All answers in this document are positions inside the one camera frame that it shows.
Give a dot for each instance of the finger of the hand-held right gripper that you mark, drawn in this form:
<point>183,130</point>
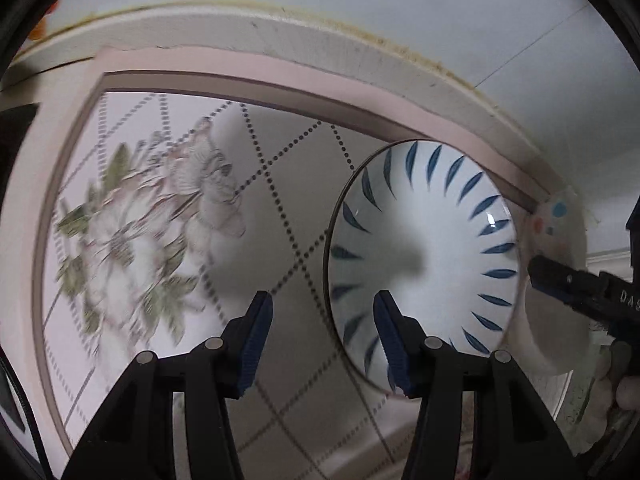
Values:
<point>575,287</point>

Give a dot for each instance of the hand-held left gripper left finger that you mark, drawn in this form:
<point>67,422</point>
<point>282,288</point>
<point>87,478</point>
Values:
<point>256,342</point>

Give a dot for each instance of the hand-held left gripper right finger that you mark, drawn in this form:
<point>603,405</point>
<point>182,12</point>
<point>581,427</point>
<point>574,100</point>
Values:
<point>393,347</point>

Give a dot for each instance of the white bowl with coloured dots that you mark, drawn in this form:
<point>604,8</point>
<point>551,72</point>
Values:
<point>555,330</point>

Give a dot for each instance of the white plate blue leaf pattern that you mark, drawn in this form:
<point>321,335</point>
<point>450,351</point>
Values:
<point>450,220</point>

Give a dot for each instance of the person's right hand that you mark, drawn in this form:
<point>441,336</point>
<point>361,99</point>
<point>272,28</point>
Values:
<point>627,392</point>

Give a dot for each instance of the pink floral table mat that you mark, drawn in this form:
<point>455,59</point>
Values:
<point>150,240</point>

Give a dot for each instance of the orange object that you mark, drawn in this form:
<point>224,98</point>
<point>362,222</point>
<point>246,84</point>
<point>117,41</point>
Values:
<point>39,27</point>

